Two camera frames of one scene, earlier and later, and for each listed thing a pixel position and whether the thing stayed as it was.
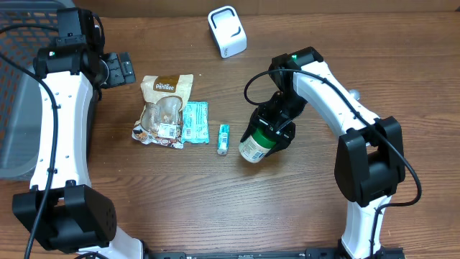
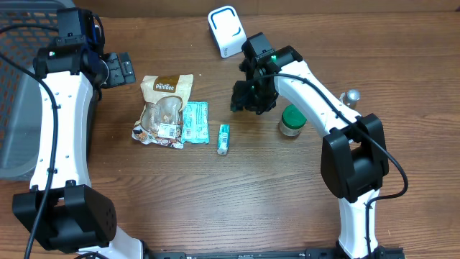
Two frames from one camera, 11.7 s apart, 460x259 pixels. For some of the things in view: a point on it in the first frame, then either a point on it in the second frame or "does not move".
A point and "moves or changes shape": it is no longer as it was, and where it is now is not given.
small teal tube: [223, 139] does not move
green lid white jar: [256, 146] moves or changes shape
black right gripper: [288, 134] → [245, 101]
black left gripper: [121, 74] does not move
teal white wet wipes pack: [195, 122] does not move
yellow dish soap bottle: [356, 95] does not move
